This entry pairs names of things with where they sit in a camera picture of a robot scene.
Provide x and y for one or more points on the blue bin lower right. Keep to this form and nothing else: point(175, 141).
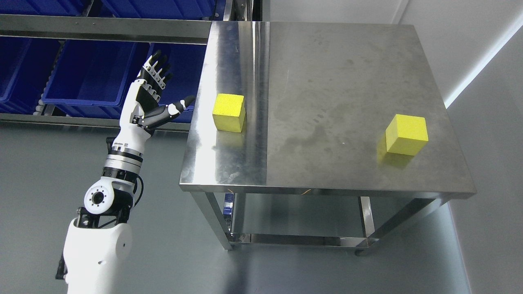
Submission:
point(186, 66)

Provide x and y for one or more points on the stainless steel table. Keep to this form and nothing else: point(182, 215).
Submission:
point(318, 99)

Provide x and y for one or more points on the yellow foam block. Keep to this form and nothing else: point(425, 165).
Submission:
point(229, 112)
point(406, 135)

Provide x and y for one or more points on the blue bin lower left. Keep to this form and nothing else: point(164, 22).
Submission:
point(25, 67)

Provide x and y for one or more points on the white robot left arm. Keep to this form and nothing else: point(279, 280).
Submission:
point(99, 238)

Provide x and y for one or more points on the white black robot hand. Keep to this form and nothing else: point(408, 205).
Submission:
point(142, 113)

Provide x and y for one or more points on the steel shelf rack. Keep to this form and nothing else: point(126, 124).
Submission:
point(171, 31)

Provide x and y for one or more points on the blue bin upper shelf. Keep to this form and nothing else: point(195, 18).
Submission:
point(167, 9)

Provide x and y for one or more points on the blue bin lower middle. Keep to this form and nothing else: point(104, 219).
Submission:
point(91, 78)

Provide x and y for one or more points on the blue bin upper left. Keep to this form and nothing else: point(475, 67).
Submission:
point(43, 7)

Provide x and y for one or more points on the blue bin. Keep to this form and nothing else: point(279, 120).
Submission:
point(25, 67)
point(186, 66)
point(91, 78)
point(43, 7)

